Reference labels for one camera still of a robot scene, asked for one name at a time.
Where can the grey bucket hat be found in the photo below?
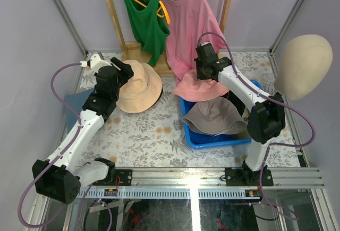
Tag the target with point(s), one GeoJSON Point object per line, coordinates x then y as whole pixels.
{"type": "Point", "coordinates": [215, 117]}

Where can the green tank top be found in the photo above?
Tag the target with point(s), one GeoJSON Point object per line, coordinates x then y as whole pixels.
{"type": "Point", "coordinates": [148, 29]}

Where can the blue plastic bin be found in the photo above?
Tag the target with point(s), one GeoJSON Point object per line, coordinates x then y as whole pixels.
{"type": "Point", "coordinates": [201, 141]}

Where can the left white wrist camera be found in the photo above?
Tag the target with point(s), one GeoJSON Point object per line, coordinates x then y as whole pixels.
{"type": "Point", "coordinates": [95, 62]}

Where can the pink bucket hat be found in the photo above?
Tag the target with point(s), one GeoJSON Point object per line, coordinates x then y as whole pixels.
{"type": "Point", "coordinates": [193, 90]}

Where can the pink t-shirt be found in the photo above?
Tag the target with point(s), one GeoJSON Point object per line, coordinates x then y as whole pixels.
{"type": "Point", "coordinates": [189, 20]}

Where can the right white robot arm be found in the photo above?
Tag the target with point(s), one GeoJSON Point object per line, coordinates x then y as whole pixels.
{"type": "Point", "coordinates": [266, 120]}

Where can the peach bucket hat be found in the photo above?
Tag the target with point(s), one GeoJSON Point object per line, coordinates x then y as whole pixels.
{"type": "Point", "coordinates": [141, 91]}

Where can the folded blue cloth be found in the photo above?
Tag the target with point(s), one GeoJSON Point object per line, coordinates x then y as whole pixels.
{"type": "Point", "coordinates": [76, 101]}

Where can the khaki hat in bin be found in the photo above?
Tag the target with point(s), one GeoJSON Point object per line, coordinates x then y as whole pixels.
{"type": "Point", "coordinates": [243, 132]}

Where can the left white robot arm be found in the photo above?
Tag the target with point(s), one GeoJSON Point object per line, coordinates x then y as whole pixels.
{"type": "Point", "coordinates": [77, 135]}

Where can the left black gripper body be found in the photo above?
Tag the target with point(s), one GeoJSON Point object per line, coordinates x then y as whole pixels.
{"type": "Point", "coordinates": [123, 69]}

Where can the beige mannequin head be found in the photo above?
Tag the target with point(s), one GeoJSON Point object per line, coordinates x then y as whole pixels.
{"type": "Point", "coordinates": [305, 61]}

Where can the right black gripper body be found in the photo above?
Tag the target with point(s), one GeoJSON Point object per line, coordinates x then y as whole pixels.
{"type": "Point", "coordinates": [201, 66]}

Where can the black bucket hat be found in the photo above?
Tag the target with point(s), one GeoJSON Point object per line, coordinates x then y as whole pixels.
{"type": "Point", "coordinates": [160, 95]}

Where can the aluminium rail base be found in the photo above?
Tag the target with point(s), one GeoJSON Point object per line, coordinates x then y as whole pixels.
{"type": "Point", "coordinates": [166, 183]}

